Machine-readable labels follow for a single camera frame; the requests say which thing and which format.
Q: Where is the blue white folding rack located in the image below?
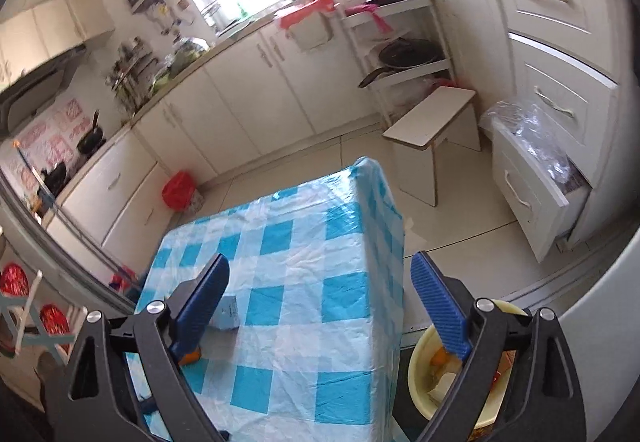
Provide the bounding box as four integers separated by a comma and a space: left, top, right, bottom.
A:
1, 262, 88, 365

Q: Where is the small black pan on stove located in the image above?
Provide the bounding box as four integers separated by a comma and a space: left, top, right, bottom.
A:
40, 162, 67, 196

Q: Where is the black frying pan on rack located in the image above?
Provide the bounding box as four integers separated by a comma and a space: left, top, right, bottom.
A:
358, 38, 445, 88

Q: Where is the open white drawer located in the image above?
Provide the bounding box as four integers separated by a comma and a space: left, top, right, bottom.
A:
492, 120, 591, 261

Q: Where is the red bag on cabinet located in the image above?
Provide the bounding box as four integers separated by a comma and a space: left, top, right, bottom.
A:
274, 0, 335, 30

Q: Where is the grey range hood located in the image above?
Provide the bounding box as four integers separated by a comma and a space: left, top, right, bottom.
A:
1, 44, 87, 139

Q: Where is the yellow plastic trash basin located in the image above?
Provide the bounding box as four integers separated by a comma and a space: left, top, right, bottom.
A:
407, 325, 515, 441

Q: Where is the clear plastic bag in drawer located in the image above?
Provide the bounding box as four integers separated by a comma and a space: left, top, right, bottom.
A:
480, 101, 573, 184

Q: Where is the blue mop handle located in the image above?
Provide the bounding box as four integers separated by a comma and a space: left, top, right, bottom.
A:
13, 140, 51, 223

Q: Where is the red bag trash bin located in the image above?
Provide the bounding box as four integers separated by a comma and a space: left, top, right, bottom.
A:
162, 171, 196, 212

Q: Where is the black wok on stove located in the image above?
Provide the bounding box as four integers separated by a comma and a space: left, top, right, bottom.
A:
76, 110, 105, 156

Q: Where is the blue white checkered tablecloth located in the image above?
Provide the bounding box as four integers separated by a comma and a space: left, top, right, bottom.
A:
140, 157, 405, 441

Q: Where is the white storage rack shelf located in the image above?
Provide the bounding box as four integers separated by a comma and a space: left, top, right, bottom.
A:
338, 0, 456, 128

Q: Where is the blue milk carton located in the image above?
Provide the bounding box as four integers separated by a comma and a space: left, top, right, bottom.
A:
208, 295, 241, 332

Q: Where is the white wooden stool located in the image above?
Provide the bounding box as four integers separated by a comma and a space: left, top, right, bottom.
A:
383, 87, 482, 207

